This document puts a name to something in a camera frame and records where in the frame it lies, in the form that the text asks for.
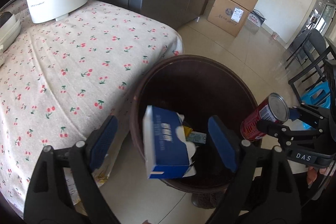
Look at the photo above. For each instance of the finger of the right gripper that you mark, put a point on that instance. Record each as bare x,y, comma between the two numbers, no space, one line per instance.
276,130
304,114

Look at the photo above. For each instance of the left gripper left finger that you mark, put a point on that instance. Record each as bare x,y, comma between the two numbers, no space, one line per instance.
100,140

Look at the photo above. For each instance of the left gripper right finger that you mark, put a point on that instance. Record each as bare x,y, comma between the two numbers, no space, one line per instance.
225,142

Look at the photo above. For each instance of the red soda can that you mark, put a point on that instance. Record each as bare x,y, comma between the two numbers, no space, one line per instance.
273,109

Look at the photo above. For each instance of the blue biscuit box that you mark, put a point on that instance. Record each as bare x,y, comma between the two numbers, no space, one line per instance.
167,153

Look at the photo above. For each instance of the light blue milk carton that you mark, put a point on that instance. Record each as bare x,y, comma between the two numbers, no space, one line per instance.
197,137

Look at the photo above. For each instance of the yellow snack wrapper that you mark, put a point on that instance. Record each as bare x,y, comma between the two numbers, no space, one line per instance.
187,130

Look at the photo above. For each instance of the brown plastic trash bin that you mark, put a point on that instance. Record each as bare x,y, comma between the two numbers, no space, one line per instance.
198,88

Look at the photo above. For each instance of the right human hand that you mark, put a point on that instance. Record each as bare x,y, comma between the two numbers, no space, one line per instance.
313,173

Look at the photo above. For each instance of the blue plastic stool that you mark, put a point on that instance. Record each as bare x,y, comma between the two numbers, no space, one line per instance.
318,96

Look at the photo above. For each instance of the black metal chair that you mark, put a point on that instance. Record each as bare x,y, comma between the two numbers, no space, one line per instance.
317,48

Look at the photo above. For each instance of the brown fuzzy slipper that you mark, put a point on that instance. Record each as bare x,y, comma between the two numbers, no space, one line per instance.
207,200

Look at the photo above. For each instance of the cherry print tablecloth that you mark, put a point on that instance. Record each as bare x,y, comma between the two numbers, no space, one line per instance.
62,79

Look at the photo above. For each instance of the small printed bag on floor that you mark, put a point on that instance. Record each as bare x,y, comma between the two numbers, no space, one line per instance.
256,17

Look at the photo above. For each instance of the lower cardboard box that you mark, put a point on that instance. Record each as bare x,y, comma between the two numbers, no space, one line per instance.
228,15

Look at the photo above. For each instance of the white ceramic bowl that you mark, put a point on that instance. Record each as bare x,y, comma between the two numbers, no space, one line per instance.
10,29

